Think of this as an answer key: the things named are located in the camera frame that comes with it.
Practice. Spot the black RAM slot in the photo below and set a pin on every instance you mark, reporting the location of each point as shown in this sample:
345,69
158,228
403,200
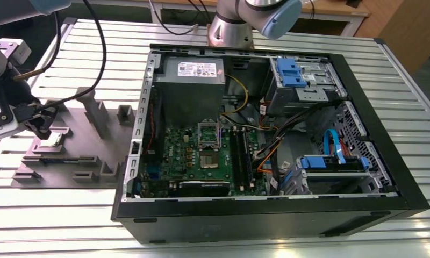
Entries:
238,158

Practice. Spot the wooden desk white frame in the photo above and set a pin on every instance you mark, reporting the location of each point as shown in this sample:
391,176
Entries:
344,11

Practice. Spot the grey power supply unit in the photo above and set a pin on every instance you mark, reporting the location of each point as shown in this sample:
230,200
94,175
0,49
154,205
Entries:
190,102

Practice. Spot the grey parts rack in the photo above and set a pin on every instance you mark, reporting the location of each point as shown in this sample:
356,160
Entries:
83,145

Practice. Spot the hard disk in blue carrier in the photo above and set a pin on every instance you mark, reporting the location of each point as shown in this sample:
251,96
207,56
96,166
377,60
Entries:
344,164

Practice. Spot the silver CPU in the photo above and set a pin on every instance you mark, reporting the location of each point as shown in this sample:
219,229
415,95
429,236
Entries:
56,141

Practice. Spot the white rounded wrist camera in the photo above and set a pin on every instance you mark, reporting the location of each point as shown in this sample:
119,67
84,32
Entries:
0,126

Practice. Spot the blue drive bay latch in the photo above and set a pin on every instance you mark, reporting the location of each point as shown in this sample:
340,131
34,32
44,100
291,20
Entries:
291,67

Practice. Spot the metal optical drive cage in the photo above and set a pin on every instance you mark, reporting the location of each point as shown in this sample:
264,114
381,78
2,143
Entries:
312,96

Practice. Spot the RAM stick gold contacts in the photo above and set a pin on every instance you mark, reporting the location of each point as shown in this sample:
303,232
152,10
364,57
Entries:
60,161

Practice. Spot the black open PC case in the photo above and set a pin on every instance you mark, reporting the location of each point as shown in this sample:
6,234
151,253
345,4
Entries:
236,223

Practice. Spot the grey boxy wrist camera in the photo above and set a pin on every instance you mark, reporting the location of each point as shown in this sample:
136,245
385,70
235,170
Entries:
19,51

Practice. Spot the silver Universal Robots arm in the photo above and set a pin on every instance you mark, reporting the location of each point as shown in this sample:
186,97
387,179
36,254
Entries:
234,29

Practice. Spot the black graphics card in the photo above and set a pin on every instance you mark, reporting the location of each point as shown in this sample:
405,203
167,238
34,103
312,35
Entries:
200,189

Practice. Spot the metal disk bay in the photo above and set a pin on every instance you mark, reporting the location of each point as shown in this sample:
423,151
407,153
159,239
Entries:
339,176

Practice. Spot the green Dell motherboard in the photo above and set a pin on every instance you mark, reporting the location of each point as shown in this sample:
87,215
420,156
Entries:
179,169

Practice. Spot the wooden cabinet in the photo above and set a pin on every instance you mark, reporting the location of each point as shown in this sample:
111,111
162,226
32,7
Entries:
409,32

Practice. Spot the black RAM stick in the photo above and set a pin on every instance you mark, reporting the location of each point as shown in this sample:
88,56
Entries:
247,161

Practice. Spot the CPU socket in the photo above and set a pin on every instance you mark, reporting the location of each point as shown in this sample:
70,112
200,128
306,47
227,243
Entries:
211,160

